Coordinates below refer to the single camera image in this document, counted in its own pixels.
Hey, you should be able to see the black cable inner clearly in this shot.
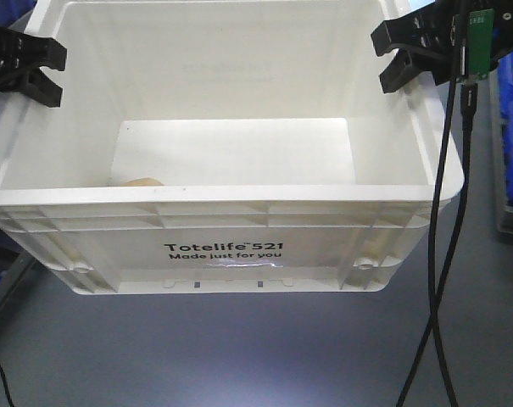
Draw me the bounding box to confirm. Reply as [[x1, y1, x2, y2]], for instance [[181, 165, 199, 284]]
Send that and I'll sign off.
[[393, 0, 469, 407]]

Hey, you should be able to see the cream round plush toy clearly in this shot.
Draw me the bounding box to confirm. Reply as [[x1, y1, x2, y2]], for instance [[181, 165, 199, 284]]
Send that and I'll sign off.
[[121, 177, 163, 187]]

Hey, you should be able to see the white plastic tote box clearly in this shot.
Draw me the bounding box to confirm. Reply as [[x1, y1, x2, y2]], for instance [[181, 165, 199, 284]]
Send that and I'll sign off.
[[0, 1, 443, 294]]

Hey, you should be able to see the green circuit board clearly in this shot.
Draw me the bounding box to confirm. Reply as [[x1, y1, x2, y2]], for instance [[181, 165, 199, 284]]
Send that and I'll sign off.
[[466, 8, 494, 81]]

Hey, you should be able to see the black cable outer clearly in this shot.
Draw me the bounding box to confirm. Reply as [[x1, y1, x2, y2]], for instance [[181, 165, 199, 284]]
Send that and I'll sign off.
[[424, 82, 478, 407]]

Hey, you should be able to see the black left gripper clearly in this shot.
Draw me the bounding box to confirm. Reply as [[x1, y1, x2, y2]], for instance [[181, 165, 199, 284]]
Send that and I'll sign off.
[[0, 26, 67, 108]]

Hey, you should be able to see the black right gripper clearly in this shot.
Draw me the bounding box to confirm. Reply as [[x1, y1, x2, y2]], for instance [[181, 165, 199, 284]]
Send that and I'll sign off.
[[371, 1, 513, 93]]

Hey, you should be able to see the dark shelf frame left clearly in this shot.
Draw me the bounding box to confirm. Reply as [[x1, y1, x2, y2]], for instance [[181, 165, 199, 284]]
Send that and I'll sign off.
[[0, 251, 39, 316]]

